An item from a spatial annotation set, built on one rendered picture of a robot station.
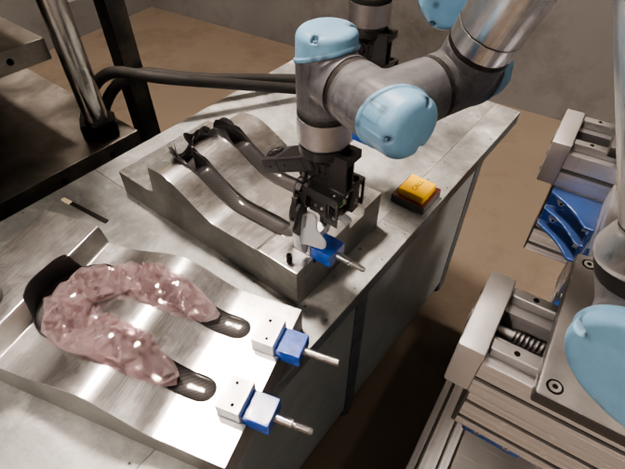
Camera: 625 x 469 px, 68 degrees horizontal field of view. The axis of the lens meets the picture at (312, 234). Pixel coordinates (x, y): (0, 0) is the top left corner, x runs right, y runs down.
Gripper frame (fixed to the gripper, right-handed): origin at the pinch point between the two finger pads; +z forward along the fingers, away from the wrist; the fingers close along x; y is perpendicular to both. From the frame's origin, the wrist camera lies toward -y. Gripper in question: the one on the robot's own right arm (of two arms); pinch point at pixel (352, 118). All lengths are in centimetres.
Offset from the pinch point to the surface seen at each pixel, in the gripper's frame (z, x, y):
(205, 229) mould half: 9.9, -36.0, -8.5
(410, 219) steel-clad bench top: 15.1, -4.0, 19.0
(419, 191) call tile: 11.4, 1.1, 17.7
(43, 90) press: 17, -22, -96
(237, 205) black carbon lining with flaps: 7.1, -29.2, -6.0
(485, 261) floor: 95, 74, 24
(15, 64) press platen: -6, -36, -67
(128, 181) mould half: 10.4, -36.0, -32.6
